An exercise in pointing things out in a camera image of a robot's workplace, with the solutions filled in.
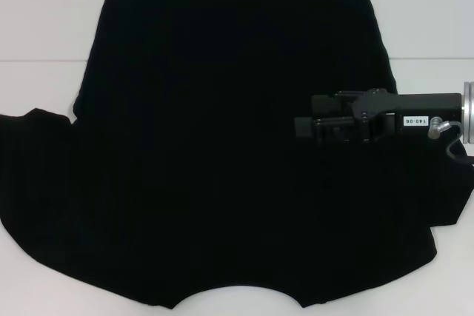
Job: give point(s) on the black shirt with FREE print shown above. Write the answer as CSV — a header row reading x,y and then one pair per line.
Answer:
x,y
203,127

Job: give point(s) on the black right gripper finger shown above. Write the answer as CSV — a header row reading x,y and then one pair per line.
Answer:
x,y
326,129
329,102

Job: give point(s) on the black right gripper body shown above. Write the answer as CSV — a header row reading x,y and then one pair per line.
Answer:
x,y
414,107

